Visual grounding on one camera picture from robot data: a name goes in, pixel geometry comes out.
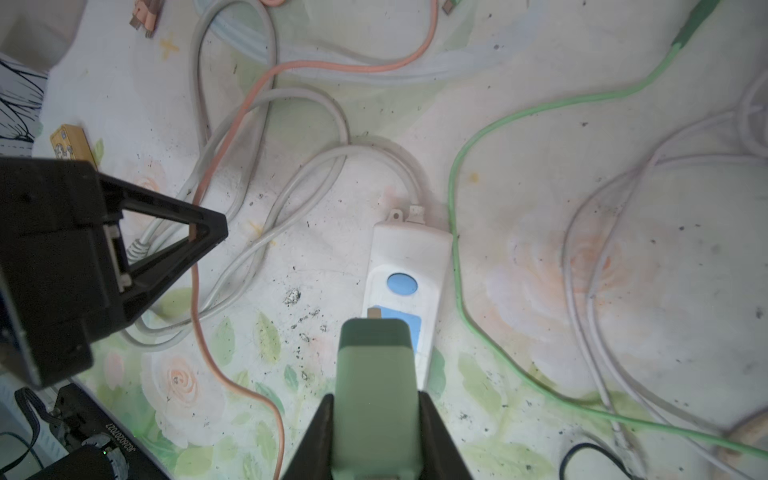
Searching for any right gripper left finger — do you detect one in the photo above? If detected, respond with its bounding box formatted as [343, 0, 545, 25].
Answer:
[282, 394, 333, 480]

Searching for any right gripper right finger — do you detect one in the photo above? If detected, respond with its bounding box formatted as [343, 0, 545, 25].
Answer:
[419, 391, 473, 480]

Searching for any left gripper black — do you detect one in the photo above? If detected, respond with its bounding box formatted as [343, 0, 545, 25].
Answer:
[1, 157, 228, 387]

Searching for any green plug adapter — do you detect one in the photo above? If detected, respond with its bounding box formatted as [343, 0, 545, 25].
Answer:
[331, 318, 423, 479]

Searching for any pink charging cable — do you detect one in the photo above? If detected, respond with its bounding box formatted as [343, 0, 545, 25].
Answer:
[128, 0, 440, 480]

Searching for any green charging cable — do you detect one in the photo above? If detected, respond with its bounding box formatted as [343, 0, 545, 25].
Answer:
[446, 0, 768, 460]

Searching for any small yellow tag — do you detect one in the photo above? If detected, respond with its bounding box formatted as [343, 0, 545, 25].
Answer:
[50, 124, 97, 167]

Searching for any white blue power strip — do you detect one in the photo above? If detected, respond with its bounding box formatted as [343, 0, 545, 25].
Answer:
[363, 205, 452, 389]

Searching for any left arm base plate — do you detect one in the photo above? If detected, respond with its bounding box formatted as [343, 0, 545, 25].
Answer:
[14, 383, 171, 480]

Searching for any white coiled cable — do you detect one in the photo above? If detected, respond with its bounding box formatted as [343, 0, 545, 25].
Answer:
[560, 65, 768, 480]

